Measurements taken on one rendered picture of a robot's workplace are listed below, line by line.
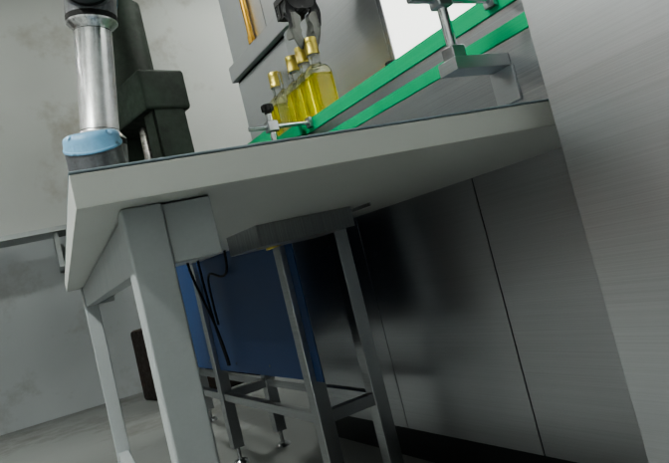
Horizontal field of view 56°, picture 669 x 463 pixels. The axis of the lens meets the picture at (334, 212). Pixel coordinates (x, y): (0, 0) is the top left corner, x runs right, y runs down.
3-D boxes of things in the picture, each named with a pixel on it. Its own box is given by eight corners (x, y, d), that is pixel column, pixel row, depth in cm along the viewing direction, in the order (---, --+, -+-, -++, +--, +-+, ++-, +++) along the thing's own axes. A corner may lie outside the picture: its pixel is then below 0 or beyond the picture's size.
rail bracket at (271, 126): (320, 147, 152) (308, 99, 153) (258, 156, 143) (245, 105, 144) (315, 150, 155) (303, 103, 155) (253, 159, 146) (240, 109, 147)
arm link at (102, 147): (69, 195, 124) (54, 128, 124) (78, 201, 137) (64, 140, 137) (131, 182, 127) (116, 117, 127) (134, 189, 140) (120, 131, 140)
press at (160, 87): (237, 368, 453) (157, 29, 471) (272, 377, 377) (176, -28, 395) (141, 397, 425) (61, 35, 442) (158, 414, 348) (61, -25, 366)
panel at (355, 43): (545, -1, 113) (496, -174, 115) (533, -1, 111) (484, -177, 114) (318, 138, 190) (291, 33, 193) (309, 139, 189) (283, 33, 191)
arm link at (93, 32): (72, 195, 135) (54, -50, 138) (81, 202, 149) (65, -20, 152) (130, 192, 138) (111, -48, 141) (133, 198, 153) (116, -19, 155)
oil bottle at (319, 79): (350, 142, 153) (330, 59, 154) (332, 145, 150) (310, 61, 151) (339, 148, 158) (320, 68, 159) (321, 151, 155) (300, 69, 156)
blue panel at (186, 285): (381, 360, 161) (341, 201, 163) (324, 382, 152) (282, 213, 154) (200, 351, 297) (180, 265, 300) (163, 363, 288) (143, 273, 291)
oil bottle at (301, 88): (340, 148, 158) (321, 68, 159) (322, 151, 155) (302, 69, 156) (330, 154, 163) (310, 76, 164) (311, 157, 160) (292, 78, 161)
